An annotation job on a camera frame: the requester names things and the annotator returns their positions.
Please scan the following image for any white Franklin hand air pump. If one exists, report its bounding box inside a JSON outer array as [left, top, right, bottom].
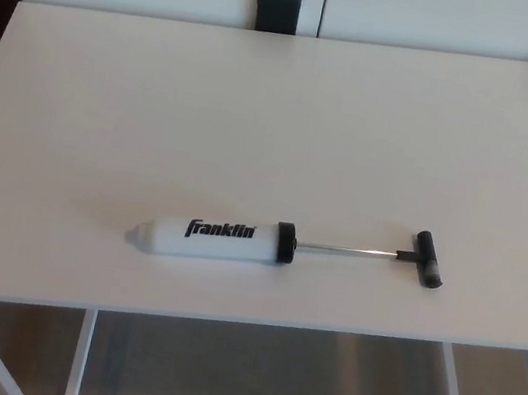
[[121, 180, 453, 306]]

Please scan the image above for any left black bracket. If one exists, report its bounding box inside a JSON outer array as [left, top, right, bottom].
[[251, 0, 304, 38]]

